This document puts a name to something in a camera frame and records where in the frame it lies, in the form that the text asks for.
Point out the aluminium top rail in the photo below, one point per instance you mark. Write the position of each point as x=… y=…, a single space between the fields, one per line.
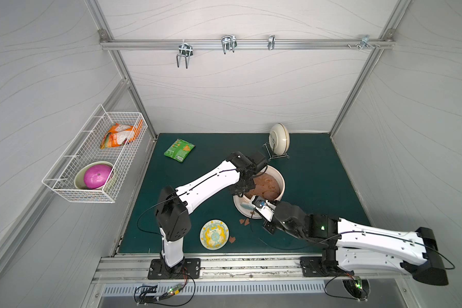
x=242 y=44

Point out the metal hook right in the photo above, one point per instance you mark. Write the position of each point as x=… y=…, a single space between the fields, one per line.
x=364 y=44

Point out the yellow patterned small plate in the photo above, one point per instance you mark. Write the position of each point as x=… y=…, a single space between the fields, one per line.
x=214 y=235

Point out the cream plate on stand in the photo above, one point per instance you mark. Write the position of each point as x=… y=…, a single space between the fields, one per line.
x=279 y=139

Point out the metal double hook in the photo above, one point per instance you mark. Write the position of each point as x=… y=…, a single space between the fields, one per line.
x=185 y=52

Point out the green snack packet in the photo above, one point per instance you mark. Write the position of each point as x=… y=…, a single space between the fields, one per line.
x=179 y=150

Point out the mud flake on mat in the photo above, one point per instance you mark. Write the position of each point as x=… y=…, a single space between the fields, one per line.
x=244 y=222

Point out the pale green bowl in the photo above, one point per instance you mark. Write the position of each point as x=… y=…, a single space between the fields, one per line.
x=78 y=179

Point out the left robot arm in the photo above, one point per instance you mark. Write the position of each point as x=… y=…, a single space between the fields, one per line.
x=174 y=207

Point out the magenta bowl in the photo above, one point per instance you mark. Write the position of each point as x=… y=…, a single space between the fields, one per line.
x=97 y=176

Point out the orange snack bag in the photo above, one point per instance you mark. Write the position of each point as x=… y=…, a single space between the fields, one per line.
x=121 y=134

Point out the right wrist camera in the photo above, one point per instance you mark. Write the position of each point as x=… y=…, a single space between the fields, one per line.
x=264 y=208

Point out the white ceramic pot with mud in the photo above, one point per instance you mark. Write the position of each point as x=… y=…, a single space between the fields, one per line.
x=270 y=185

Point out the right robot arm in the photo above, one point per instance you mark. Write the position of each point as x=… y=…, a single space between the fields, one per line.
x=348 y=246

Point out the white wire basket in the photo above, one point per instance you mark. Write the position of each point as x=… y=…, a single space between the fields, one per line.
x=85 y=149

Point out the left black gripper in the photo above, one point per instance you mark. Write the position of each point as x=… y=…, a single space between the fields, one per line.
x=248 y=184

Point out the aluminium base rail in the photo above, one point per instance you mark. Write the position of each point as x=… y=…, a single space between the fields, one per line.
x=134 y=268

